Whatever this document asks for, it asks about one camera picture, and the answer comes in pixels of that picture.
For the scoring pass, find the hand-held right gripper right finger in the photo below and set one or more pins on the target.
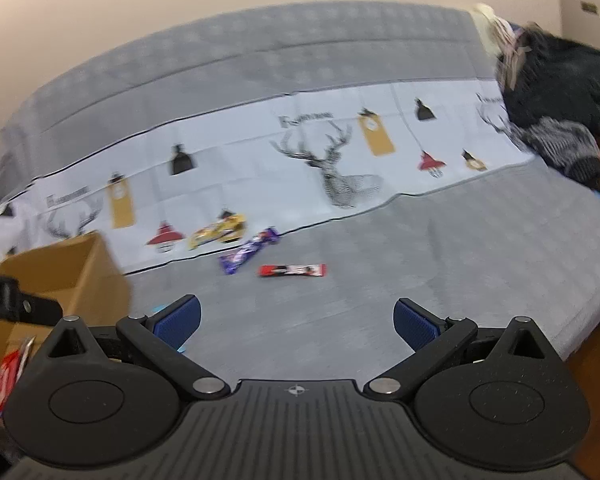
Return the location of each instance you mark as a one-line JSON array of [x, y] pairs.
[[420, 326]]

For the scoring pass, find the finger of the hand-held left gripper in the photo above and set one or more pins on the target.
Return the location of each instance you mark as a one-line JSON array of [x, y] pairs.
[[5, 302]]

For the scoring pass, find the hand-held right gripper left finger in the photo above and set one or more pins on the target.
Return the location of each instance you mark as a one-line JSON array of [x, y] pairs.
[[180, 321]]

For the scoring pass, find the brown cardboard box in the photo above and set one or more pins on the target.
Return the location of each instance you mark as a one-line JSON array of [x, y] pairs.
[[80, 280]]

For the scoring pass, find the red white snack bar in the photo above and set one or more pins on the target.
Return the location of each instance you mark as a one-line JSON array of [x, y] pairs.
[[292, 270]]

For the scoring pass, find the grey checkered bedspread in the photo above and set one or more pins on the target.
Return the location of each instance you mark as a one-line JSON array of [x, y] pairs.
[[405, 270]]

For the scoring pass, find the yellow snack packet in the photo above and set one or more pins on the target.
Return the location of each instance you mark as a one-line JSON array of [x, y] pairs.
[[217, 231]]

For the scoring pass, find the purple snack packet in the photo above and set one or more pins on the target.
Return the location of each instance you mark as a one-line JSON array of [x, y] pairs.
[[250, 252]]

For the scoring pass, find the white deer printed cloth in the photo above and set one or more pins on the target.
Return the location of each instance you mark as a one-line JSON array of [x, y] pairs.
[[230, 160]]

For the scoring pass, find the grey knitted garment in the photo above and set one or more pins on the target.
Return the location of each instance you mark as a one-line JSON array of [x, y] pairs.
[[565, 147]]

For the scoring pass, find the dark clothing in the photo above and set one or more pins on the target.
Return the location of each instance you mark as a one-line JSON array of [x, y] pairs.
[[570, 75]]

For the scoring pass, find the cream cloth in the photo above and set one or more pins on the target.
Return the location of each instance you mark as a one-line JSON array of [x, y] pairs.
[[492, 27]]

